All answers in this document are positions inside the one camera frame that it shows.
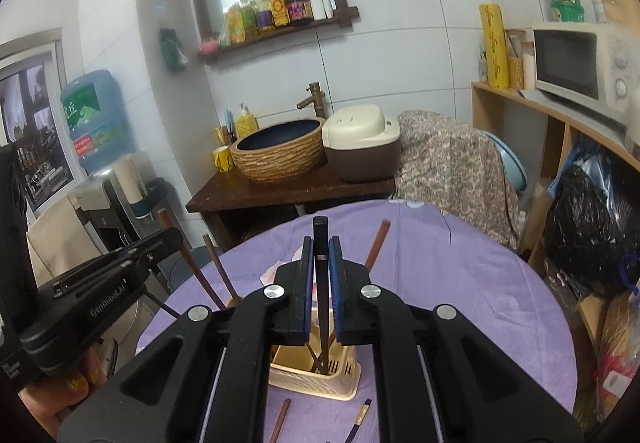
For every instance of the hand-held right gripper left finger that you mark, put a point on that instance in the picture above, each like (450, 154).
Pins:
(307, 293)

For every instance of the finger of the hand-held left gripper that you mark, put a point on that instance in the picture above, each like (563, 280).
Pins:
(150, 248)
(12, 233)

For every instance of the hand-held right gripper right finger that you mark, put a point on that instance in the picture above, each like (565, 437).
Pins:
(336, 293)

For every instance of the dark chopstick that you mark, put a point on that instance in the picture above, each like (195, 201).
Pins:
(167, 308)
(359, 418)
(320, 233)

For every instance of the beige plastic utensil holder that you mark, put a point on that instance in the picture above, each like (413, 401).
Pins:
(310, 383)

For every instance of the person's left hand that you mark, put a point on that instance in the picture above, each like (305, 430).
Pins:
(75, 383)

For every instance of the beige board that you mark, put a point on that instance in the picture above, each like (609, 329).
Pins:
(50, 243)

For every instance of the water dispenser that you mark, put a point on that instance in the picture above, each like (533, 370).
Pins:
(105, 218)

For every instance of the beige roll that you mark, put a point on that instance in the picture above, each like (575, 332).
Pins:
(129, 178)

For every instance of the dark wooden vanity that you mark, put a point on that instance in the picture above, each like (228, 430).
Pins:
(240, 198)

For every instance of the window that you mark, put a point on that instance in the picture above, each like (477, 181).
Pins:
(35, 123)

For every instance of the purple floral tablecloth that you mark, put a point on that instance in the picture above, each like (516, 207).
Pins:
(450, 298)

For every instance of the yellow cup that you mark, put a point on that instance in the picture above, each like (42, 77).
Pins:
(222, 159)

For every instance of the blue water jug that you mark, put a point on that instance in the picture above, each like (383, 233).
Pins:
(95, 123)

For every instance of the woven sink basin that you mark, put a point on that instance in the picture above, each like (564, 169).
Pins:
(280, 158)

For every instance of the white and brown rice cooker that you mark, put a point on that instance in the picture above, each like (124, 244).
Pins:
(360, 143)

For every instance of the yellow soap bottle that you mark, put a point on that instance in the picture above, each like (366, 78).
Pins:
(246, 123)

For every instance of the floral cloth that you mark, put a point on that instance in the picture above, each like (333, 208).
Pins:
(450, 163)

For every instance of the bronze faucet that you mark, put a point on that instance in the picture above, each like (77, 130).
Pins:
(315, 95)

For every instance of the pink sponge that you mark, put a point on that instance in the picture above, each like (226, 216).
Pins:
(209, 45)

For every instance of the light blue plastic basin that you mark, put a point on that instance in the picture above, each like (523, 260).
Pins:
(510, 163)

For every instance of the wooden shelf unit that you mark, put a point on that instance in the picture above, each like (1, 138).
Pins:
(505, 123)

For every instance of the black plastic bag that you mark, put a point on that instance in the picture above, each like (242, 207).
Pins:
(590, 228)

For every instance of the row of condiment bottles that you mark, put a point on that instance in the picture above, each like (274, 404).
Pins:
(275, 8)

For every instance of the blue plastic bag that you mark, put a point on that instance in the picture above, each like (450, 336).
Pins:
(587, 150)

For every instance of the clear jar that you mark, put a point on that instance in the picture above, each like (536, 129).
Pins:
(520, 68)

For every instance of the clear bag of packets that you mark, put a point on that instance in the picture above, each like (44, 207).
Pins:
(620, 358)

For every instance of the yellow roll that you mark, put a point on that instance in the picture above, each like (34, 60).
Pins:
(494, 48)

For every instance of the white microwave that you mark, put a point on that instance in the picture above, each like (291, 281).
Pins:
(565, 63)

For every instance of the beige lidded jar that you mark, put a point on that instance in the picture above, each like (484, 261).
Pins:
(610, 5)

